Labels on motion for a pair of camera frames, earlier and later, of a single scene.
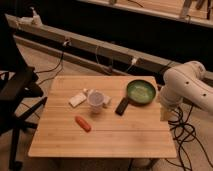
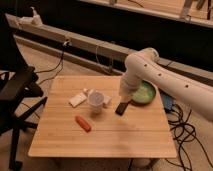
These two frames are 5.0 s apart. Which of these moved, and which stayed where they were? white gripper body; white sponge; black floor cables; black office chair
Moved: white gripper body
Stayed: black floor cables; black office chair; white sponge
